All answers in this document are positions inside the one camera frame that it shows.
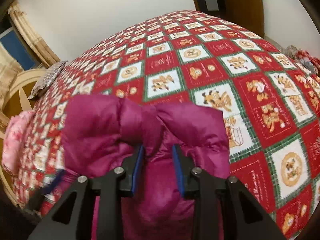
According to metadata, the magenta quilted down jacket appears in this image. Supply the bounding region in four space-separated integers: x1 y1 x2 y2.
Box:
60 94 230 239

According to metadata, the clothes pile on floor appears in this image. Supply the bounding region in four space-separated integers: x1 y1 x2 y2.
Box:
284 45 320 76

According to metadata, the pink floral blanket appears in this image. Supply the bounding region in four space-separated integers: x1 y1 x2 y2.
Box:
1 110 35 176

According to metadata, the beige wooden headboard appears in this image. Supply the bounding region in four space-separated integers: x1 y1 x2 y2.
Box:
1 68 46 207

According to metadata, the striped grey pillow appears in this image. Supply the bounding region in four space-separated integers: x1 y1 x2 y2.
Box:
28 61 68 100

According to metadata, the red patterned bed quilt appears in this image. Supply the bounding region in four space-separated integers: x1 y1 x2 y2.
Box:
12 10 319 239

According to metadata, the window with blue pane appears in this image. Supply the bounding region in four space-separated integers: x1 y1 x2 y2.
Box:
1 27 39 70

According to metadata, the beige patterned curtain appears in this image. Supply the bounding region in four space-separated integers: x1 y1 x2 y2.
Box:
8 0 60 68

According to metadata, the brown wooden door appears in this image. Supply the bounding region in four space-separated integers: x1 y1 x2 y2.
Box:
225 0 265 37

